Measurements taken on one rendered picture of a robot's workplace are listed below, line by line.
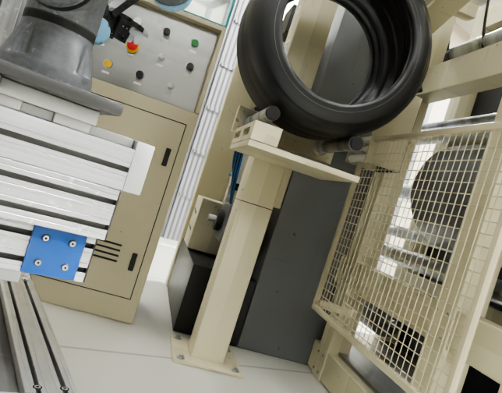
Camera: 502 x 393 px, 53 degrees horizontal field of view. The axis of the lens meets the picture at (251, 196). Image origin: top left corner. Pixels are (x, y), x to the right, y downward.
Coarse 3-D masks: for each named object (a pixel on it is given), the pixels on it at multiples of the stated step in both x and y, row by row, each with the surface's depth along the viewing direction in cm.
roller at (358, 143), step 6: (342, 138) 164; (348, 138) 157; (354, 138) 154; (360, 138) 154; (318, 144) 184; (324, 144) 177; (330, 144) 171; (336, 144) 166; (342, 144) 160; (348, 144) 155; (354, 144) 154; (360, 144) 155; (318, 150) 185; (324, 150) 179; (330, 150) 174; (336, 150) 168; (342, 150) 164; (348, 150) 159; (354, 150) 157
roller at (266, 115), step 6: (270, 108) 148; (276, 108) 149; (258, 114) 159; (264, 114) 150; (270, 114) 149; (276, 114) 149; (246, 120) 179; (252, 120) 169; (258, 120) 160; (264, 120) 154; (270, 120) 150
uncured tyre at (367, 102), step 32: (256, 0) 146; (288, 0) 173; (352, 0) 177; (384, 0) 172; (416, 0) 152; (256, 32) 145; (384, 32) 179; (416, 32) 152; (256, 64) 147; (288, 64) 145; (384, 64) 180; (416, 64) 153; (256, 96) 159; (288, 96) 146; (384, 96) 151; (288, 128) 164; (320, 128) 152; (352, 128) 152
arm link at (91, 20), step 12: (36, 0) 77; (84, 0) 76; (96, 0) 79; (60, 12) 77; (72, 12) 78; (84, 12) 79; (96, 12) 81; (84, 24) 80; (96, 24) 82; (96, 36) 84
